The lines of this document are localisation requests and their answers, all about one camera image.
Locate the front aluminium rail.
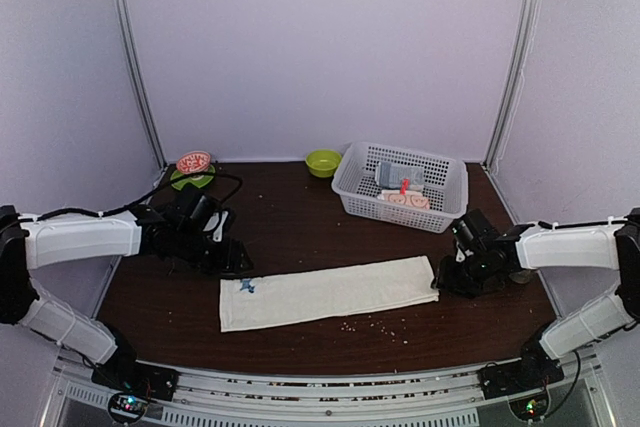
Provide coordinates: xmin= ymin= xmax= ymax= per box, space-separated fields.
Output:
xmin=37 ymin=349 xmax=619 ymax=426

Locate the white towel blue print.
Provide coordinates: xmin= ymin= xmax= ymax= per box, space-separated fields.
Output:
xmin=219 ymin=256 xmax=439 ymax=333

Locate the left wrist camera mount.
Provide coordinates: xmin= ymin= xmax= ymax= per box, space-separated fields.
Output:
xmin=204 ymin=208 xmax=235 ymax=243

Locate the small green bowl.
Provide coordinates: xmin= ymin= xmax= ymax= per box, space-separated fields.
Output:
xmin=305 ymin=149 xmax=342 ymax=178

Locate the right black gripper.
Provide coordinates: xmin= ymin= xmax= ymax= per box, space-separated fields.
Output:
xmin=431 ymin=250 xmax=492 ymax=300

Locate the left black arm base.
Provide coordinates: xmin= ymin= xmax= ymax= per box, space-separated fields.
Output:
xmin=84 ymin=346 xmax=179 ymax=401

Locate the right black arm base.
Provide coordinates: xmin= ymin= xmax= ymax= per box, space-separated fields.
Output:
xmin=478 ymin=342 xmax=565 ymax=400

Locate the right aluminium frame post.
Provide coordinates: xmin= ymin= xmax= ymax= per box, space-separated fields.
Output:
xmin=483 ymin=0 xmax=539 ymax=172

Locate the aluminium frame post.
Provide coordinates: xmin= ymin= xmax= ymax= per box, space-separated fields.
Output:
xmin=114 ymin=0 xmax=167 ymax=169
xmin=483 ymin=0 xmax=539 ymax=172

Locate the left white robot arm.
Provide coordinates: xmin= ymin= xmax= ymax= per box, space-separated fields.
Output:
xmin=1 ymin=185 xmax=253 ymax=391

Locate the white plastic perforated basket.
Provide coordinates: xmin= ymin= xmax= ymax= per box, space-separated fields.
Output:
xmin=332 ymin=142 xmax=468 ymax=233

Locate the orange bunny pattern towel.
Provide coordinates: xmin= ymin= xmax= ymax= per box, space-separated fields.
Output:
xmin=377 ymin=190 xmax=431 ymax=210

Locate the beige paper cup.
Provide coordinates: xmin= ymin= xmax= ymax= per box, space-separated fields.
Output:
xmin=508 ymin=269 xmax=536 ymax=285

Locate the red patterned bowl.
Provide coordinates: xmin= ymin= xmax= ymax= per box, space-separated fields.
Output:
xmin=176 ymin=151 xmax=211 ymax=175

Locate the green plate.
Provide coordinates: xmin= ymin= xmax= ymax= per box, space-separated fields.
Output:
xmin=170 ymin=164 xmax=216 ymax=191

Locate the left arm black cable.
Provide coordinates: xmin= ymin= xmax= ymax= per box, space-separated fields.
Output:
xmin=29 ymin=169 xmax=245 ymax=223

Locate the left aluminium frame post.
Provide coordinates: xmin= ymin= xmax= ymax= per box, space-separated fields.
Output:
xmin=114 ymin=0 xmax=167 ymax=169

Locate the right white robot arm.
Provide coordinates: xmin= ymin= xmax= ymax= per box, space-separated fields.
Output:
xmin=432 ymin=208 xmax=639 ymax=389

